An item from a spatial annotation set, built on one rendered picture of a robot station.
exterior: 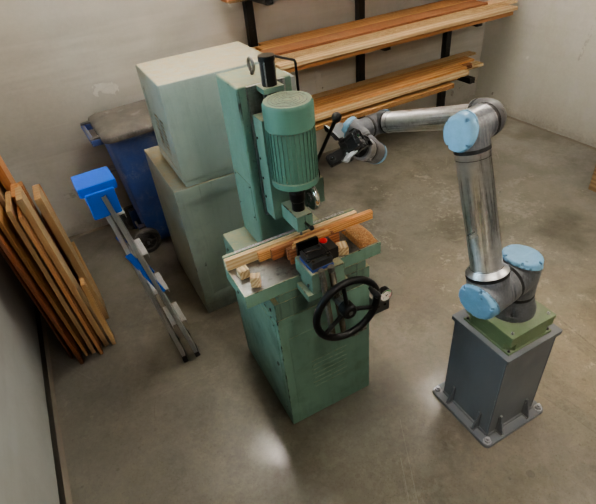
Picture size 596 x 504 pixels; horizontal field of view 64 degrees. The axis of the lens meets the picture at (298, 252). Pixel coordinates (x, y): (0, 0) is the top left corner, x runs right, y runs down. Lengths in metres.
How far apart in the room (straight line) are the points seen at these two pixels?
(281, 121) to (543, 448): 1.81
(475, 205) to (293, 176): 0.62
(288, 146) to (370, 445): 1.43
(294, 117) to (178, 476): 1.66
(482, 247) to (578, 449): 1.17
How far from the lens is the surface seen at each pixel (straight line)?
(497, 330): 2.02
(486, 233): 1.70
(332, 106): 4.02
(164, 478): 2.45
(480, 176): 1.62
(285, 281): 1.78
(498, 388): 2.19
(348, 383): 2.44
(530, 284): 1.93
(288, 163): 1.65
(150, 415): 2.66
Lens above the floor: 2.06
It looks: 37 degrees down
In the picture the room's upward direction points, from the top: 6 degrees counter-clockwise
